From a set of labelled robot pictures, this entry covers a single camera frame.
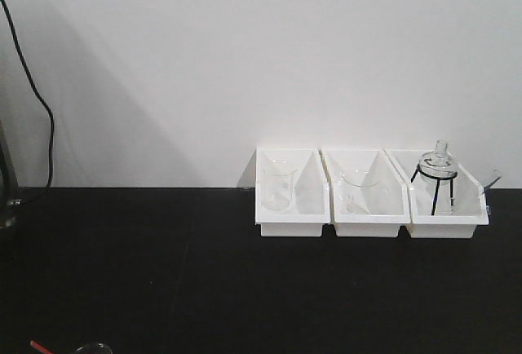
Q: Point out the grey metal stand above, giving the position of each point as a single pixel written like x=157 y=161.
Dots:
x=10 y=193

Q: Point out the red plastic spoon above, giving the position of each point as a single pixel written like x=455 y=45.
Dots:
x=39 y=348

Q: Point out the clear glass beaker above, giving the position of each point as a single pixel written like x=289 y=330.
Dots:
x=278 y=185

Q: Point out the middle white plastic bin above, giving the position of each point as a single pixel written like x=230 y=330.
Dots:
x=388 y=202

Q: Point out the right white plastic bin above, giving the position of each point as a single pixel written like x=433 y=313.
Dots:
x=469 y=207

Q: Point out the clear glass funnel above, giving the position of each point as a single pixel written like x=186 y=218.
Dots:
x=356 y=181

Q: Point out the clear glass tube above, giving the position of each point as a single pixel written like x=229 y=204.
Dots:
x=491 y=180

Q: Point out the inverted glass flask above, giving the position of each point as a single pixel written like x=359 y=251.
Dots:
x=438 y=165

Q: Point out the left white plastic bin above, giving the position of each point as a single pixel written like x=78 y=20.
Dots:
x=309 y=210

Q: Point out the white plastic bin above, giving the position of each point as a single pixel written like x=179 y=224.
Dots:
x=469 y=207
x=388 y=202
x=309 y=210

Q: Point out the black wire tripod stand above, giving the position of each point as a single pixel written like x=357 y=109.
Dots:
x=445 y=209

